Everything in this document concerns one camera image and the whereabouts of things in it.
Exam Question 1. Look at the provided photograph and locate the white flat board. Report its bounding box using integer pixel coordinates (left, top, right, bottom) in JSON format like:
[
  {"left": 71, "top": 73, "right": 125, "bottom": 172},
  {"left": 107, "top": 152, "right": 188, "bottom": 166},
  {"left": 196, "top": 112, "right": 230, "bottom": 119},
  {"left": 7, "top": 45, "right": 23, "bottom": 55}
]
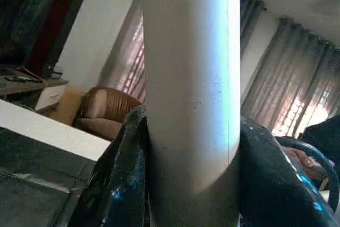
[{"left": 0, "top": 98, "right": 113, "bottom": 163}]

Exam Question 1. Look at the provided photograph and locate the dark wall screen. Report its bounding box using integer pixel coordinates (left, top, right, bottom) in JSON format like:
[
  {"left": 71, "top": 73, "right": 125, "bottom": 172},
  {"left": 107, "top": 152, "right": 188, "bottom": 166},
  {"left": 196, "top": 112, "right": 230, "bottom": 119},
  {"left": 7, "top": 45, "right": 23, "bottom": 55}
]
[{"left": 0, "top": 0, "right": 86, "bottom": 79}]

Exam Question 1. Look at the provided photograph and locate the grey sheer window curtain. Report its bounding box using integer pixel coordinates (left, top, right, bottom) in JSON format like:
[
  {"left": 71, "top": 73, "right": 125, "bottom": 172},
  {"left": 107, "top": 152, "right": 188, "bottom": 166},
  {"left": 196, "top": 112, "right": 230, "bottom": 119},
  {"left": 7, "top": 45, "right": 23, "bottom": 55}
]
[
  {"left": 240, "top": 0, "right": 340, "bottom": 140},
  {"left": 98, "top": 0, "right": 147, "bottom": 103}
]

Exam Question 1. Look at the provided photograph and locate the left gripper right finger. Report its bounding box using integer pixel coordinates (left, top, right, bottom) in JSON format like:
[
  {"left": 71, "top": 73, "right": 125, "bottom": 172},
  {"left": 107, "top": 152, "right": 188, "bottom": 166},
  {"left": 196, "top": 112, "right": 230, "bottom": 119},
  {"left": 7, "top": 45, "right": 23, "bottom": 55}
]
[{"left": 237, "top": 116, "right": 338, "bottom": 227}]

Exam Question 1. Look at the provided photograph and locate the low side desk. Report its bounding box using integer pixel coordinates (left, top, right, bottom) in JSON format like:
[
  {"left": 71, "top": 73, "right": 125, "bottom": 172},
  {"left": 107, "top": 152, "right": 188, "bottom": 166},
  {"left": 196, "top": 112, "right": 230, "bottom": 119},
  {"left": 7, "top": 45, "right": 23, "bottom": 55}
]
[{"left": 0, "top": 65, "right": 70, "bottom": 114}]

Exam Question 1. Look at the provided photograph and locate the dark blue round chair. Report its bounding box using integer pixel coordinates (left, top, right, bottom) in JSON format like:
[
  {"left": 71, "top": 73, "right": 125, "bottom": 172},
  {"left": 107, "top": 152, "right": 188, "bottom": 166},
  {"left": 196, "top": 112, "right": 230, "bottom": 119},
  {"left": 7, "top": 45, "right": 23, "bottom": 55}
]
[{"left": 274, "top": 114, "right": 340, "bottom": 213}]

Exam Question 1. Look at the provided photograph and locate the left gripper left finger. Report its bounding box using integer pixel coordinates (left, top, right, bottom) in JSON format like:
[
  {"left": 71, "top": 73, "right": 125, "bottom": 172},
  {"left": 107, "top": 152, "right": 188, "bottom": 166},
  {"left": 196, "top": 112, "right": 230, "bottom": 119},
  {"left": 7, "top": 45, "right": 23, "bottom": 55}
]
[{"left": 66, "top": 104, "right": 152, "bottom": 227}]

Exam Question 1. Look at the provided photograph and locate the black work mat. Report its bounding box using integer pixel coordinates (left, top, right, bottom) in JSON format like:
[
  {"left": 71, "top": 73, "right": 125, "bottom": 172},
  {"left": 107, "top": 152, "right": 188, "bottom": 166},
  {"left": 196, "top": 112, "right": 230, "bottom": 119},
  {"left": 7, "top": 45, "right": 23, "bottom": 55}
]
[{"left": 0, "top": 125, "right": 97, "bottom": 227}]

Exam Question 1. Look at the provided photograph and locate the brown leather sofa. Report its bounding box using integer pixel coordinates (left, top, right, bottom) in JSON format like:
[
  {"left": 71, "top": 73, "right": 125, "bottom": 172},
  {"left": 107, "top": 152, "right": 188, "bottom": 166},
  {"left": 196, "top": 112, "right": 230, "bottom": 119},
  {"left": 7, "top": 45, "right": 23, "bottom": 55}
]
[{"left": 53, "top": 85, "right": 145, "bottom": 143}]

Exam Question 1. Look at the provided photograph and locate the white plastic table leg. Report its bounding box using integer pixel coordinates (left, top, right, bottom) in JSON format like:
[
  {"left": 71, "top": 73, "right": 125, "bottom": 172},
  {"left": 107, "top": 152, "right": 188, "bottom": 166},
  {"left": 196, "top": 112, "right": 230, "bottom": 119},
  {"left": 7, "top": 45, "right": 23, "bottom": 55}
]
[{"left": 140, "top": 0, "right": 243, "bottom": 227}]

